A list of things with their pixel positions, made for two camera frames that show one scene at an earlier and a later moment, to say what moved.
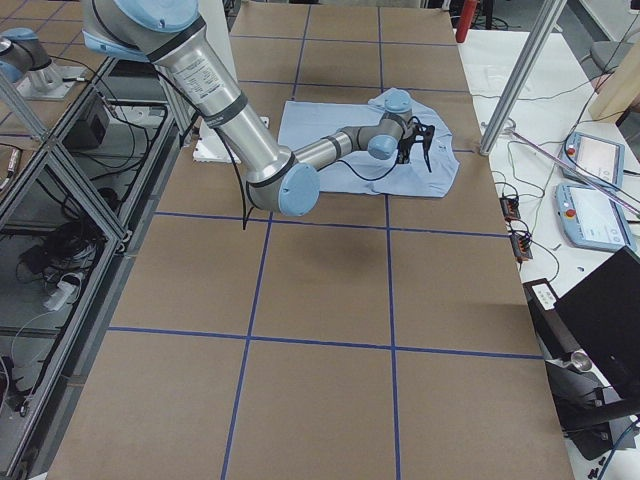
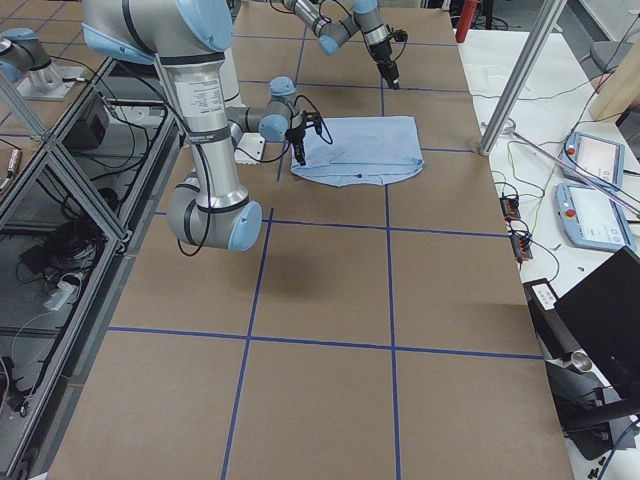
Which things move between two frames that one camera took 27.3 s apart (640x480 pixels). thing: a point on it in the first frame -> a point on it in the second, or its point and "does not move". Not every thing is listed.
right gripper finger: (426, 147) -> (325, 135)
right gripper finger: (403, 150) -> (299, 150)
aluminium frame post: (549, 14) does not move
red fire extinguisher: (465, 20) does not move
